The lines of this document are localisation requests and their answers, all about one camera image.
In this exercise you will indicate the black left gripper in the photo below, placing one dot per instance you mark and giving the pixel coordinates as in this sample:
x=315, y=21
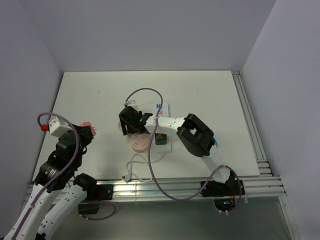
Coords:
x=86, y=132

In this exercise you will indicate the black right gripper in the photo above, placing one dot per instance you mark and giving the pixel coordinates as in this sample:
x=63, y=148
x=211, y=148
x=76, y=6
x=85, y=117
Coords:
x=123, y=124

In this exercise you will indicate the dark green cube plug adapter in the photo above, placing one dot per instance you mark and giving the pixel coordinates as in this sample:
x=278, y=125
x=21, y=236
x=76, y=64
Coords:
x=161, y=139

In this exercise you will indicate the blue triangular plug adapter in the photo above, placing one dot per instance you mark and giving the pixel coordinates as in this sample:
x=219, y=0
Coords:
x=215, y=141

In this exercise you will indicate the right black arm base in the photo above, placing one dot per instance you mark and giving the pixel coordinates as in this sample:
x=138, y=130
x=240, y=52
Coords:
x=226, y=196

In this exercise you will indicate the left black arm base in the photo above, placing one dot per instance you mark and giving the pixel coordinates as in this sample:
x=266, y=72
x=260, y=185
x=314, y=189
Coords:
x=101, y=192

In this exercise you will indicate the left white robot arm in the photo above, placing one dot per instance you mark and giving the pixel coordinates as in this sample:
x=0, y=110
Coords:
x=41, y=216

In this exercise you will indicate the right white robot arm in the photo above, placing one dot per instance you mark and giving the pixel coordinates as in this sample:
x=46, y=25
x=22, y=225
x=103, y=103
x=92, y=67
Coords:
x=197, y=138

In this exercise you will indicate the pink round socket hub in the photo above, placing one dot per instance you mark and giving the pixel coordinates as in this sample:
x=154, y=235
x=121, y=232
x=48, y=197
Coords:
x=139, y=142

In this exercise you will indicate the white multicolour power strip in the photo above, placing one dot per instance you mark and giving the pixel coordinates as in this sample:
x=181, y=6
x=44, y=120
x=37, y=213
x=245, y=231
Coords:
x=163, y=128

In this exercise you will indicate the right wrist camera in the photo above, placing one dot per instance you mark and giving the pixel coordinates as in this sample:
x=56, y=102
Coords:
x=131, y=103

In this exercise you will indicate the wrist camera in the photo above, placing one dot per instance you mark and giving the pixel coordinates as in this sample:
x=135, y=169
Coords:
x=131, y=103
x=56, y=127

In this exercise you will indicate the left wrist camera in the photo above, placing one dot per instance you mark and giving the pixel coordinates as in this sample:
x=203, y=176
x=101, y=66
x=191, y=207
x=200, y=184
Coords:
x=56, y=127

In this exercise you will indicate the aluminium right rail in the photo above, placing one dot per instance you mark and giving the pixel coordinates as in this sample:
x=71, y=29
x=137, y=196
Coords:
x=261, y=159

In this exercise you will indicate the aluminium front rail frame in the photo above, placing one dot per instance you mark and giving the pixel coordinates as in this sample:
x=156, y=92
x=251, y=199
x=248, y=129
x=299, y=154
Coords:
x=136, y=191

